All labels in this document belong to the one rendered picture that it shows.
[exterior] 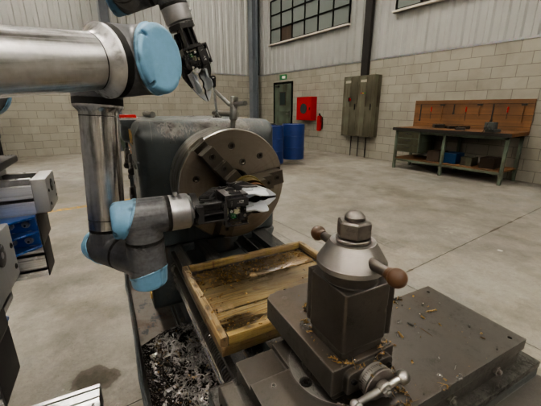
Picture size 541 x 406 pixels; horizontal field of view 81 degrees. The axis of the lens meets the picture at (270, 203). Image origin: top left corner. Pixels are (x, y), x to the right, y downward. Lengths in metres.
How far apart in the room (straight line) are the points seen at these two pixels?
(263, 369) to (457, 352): 0.27
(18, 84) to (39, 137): 10.39
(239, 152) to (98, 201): 0.38
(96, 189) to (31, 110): 10.15
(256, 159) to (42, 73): 0.56
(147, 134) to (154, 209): 0.38
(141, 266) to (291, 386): 0.39
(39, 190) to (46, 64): 0.52
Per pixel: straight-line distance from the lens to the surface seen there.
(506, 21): 7.68
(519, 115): 7.28
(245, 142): 0.90
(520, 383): 0.65
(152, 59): 0.61
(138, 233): 0.66
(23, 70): 0.53
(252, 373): 0.47
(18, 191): 1.02
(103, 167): 0.74
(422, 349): 0.53
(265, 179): 0.85
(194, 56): 0.99
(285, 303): 0.49
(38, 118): 10.89
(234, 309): 0.71
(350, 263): 0.35
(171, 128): 1.01
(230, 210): 0.68
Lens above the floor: 1.29
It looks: 17 degrees down
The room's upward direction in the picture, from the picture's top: straight up
